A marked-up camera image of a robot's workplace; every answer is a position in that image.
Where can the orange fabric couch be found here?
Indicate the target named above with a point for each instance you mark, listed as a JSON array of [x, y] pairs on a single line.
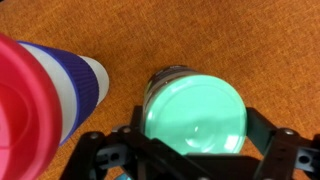
[[216, 33]]

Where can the green round lid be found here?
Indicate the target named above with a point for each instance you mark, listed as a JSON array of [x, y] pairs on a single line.
[[196, 113]]

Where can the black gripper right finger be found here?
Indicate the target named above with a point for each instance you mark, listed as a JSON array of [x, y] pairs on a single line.
[[280, 146]]

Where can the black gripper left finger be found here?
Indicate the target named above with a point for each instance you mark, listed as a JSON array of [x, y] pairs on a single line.
[[150, 153]]

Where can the white cup with pink lid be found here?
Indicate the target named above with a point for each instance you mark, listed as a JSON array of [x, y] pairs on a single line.
[[36, 110]]

